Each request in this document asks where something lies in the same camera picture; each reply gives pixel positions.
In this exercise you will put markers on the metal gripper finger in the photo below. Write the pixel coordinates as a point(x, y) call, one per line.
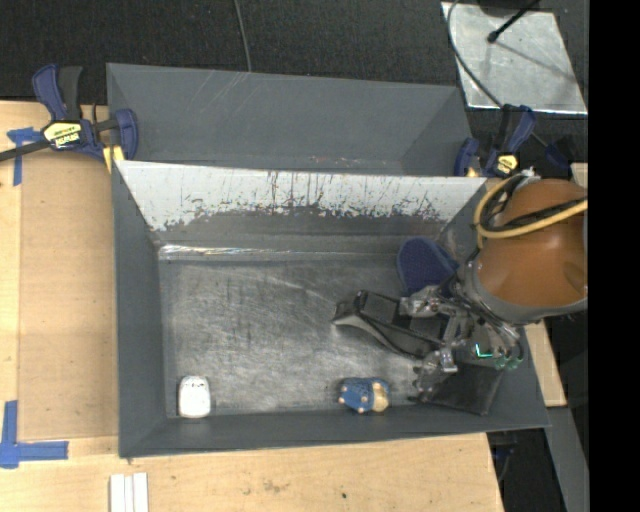
point(434, 372)
point(425, 302)

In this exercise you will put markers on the dark blue oval sponge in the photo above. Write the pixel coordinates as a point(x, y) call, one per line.
point(422, 265)

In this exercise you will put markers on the black flat pad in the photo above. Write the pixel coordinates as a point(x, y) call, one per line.
point(472, 390)

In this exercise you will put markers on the blue and tan toy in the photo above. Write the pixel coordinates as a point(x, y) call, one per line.
point(364, 395)

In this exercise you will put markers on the grey metal bin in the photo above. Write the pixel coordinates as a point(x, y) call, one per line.
point(260, 320)

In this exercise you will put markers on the small white rounded block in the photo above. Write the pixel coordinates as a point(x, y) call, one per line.
point(194, 397)

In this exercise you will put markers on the pale wood board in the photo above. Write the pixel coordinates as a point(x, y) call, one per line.
point(65, 300)

